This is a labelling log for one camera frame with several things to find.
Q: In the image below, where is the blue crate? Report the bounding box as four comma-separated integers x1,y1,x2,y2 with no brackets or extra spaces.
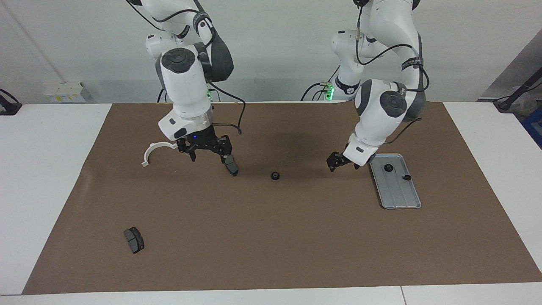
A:
522,106,542,149

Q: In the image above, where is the white curved plastic bracket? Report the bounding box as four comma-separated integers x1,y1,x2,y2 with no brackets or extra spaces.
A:
141,142,178,167

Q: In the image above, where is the single grey brake pad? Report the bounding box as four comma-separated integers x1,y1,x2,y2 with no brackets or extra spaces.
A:
223,155,239,177

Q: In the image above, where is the white wall box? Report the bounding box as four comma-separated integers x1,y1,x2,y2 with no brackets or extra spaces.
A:
44,82,91,103

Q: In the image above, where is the silver metal tray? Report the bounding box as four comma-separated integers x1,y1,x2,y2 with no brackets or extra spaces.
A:
368,153,422,210

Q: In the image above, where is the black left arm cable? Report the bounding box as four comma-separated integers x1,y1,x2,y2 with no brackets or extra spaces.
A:
355,0,431,145

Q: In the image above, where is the black pole stand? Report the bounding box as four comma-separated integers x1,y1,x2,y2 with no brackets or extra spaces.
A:
493,68,542,113

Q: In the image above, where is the black table clamp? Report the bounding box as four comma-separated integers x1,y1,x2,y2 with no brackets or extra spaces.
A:
0,88,22,116

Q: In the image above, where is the stacked grey brake pad pair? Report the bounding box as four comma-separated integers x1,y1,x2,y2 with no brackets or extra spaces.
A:
124,227,145,255

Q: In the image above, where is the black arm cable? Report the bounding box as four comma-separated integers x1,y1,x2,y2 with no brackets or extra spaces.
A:
127,0,247,136
355,0,431,145

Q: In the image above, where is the brown table mat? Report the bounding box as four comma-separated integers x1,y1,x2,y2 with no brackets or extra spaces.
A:
22,102,542,295

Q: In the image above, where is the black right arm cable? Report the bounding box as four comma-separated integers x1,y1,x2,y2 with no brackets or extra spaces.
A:
127,0,247,136

